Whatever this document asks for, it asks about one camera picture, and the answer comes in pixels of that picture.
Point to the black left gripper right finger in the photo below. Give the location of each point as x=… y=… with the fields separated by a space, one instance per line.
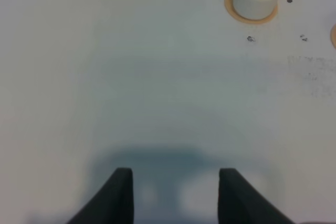
x=240 y=202

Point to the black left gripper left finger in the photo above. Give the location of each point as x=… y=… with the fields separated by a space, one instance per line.
x=113 y=203

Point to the orange coaster middle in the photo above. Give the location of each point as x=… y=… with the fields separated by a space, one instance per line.
x=333 y=36

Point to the orange coaster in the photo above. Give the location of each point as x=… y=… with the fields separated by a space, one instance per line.
x=333 y=36
x=230 y=9

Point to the orange coaster left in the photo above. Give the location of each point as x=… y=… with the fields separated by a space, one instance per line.
x=230 y=9

